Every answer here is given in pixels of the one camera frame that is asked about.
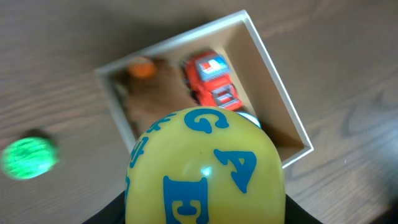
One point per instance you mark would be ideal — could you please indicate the green plastic turbine wheel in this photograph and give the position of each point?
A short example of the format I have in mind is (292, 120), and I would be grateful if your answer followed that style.
(27, 158)

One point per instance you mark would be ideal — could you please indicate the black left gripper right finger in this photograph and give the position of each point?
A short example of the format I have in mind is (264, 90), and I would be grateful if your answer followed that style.
(295, 214)

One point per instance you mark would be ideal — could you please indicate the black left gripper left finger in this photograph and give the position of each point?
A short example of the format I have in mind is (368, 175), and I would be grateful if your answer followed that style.
(113, 213)

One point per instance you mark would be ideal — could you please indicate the yellow ball with blue letters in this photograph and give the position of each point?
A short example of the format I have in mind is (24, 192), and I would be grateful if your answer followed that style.
(204, 165)

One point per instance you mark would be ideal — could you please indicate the brown plush bear toy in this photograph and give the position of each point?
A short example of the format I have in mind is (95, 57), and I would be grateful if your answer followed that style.
(153, 88)

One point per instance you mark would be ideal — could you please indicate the red toy fire truck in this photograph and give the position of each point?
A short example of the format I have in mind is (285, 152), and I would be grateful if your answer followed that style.
(208, 76)

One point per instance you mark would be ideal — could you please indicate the white cardboard box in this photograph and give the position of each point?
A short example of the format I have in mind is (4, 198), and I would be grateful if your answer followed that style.
(253, 73)

